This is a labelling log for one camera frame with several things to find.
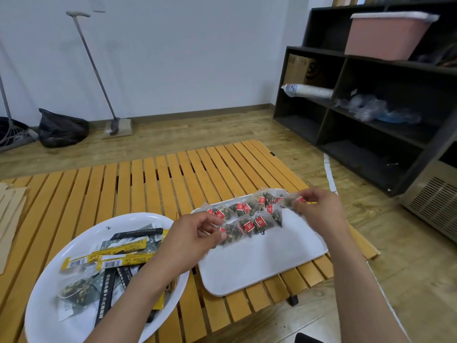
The person's left forearm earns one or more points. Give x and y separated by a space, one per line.
135 307

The white round bowl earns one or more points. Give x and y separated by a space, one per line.
46 317

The wooden boards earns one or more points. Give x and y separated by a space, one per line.
342 0

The sleeve of white paper cups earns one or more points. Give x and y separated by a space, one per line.
314 91

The white wall plate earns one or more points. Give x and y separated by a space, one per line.
97 5

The white floor tape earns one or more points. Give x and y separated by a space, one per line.
329 175

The brown cardboard box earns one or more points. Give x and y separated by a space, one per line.
296 69

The person's left hand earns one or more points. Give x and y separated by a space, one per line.
189 242

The person's right hand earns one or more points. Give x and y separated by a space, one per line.
325 214

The person's black trousers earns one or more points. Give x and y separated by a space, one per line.
303 338

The small black garbage bag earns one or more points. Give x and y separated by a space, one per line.
62 130

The black shelf unit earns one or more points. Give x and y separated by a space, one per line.
367 164

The pink storage bin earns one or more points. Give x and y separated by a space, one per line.
385 39

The bunch of tan rubber bands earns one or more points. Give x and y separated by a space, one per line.
172 285

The stack of brown envelopes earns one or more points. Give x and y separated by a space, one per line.
10 217

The large black bag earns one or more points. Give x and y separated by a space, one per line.
10 125

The white plastic tray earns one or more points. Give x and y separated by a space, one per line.
257 267

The person's right forearm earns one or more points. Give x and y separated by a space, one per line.
364 292

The red tag tea bag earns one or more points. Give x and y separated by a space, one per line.
234 235
299 200

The row of tea bags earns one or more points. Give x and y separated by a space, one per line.
260 221

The black table leg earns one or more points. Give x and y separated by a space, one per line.
293 301

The pile of black coffee sticks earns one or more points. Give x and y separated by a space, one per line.
105 296

